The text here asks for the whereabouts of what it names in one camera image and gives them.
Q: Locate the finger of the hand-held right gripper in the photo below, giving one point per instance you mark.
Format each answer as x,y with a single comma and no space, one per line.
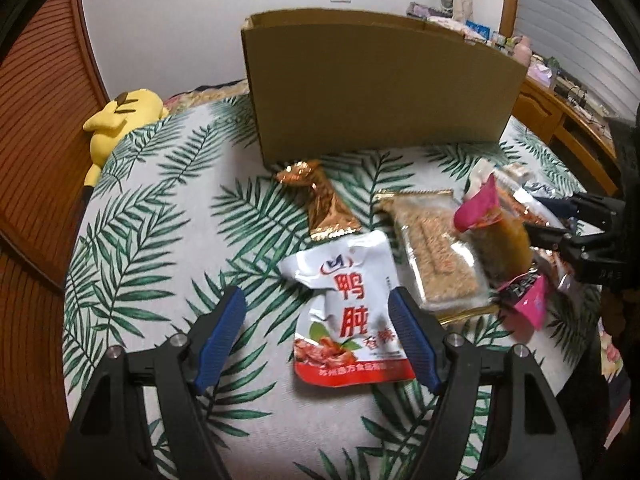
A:
550,239
595,207

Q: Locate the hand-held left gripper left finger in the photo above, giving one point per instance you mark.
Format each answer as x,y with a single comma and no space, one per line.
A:
222,340

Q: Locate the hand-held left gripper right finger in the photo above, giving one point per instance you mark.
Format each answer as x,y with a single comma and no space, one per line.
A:
412,340

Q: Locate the white packet red contents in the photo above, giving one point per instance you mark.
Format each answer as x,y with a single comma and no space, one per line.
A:
522,210

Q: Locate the pink snack packet brown filling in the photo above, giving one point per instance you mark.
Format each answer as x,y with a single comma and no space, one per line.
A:
505,245

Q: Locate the white pouch red print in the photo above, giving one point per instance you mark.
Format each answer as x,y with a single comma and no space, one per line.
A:
345,310

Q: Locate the clear rice cracker packet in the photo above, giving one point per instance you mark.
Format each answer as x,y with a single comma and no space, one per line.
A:
435,250

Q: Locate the white crinkled snack packet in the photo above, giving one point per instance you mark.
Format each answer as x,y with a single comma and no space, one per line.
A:
485,170

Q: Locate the copper foil snack packet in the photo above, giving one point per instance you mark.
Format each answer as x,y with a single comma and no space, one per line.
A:
325,205

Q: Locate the brown cardboard box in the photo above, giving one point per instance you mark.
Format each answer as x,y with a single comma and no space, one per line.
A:
375,90

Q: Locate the silver snack packet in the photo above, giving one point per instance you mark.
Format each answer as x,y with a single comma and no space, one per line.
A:
545,190

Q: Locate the wooden cabinet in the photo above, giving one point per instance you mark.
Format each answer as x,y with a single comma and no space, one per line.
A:
545,110

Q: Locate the leaf print blanket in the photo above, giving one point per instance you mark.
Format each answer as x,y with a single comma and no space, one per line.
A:
175,220

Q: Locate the purple tissue pack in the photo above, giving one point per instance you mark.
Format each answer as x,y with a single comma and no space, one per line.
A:
542,72

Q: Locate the pink bottle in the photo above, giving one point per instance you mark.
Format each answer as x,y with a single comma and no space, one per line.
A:
522,52

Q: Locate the white window blind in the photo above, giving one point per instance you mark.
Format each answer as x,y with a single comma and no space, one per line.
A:
560,10

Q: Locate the blue packet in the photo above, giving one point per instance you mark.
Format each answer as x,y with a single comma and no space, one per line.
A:
477,30

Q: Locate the yellow plush toy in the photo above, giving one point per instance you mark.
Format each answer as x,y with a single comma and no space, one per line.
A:
125,115

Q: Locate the floral quilt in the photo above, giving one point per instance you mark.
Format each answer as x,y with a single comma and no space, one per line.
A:
220,91

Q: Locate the purple folded cloth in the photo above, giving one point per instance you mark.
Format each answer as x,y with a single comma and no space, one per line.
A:
425,10

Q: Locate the wooden slatted wardrobe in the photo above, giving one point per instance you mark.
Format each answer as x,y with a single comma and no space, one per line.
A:
40,135

